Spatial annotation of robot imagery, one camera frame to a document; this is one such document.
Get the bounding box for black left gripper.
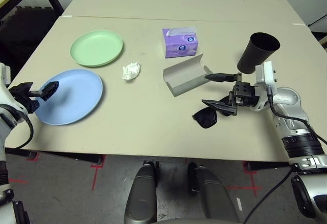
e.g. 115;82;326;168
9;80;60;114

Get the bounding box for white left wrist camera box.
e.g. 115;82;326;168
0;62;28;114

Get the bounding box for grey glasses case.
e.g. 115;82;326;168
162;53;214;97

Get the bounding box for black plastic cup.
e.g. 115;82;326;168
237;32;281;74

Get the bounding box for black foam puzzle mat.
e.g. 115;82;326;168
0;5;62;81

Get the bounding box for grey robot leg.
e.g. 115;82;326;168
188;162;241;224
124;162;158;224

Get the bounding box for black left camera cable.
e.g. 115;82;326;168
5;111;34;149

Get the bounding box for black table foot bar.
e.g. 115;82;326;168
45;152;103;165
245;161;292;171
5;148;39;160

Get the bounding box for black sunglasses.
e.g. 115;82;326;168
192;95;240;129

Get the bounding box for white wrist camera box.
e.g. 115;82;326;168
0;62;28;114
254;60;278;97

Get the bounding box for grey right robot leg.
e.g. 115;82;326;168
188;162;241;224

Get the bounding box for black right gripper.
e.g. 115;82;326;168
201;72;259;117

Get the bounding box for black stand pole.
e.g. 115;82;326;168
308;14;327;28

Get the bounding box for purple tissue box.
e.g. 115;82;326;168
162;26;200;59

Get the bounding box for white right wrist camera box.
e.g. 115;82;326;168
254;60;278;97

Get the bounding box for grey left robot leg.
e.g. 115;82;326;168
124;162;158;224

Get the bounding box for white tissue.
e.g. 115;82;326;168
122;61;142;82

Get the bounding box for blue plastic plate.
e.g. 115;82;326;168
33;69;104;126

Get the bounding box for green plastic plate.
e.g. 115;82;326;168
70;29;124;68

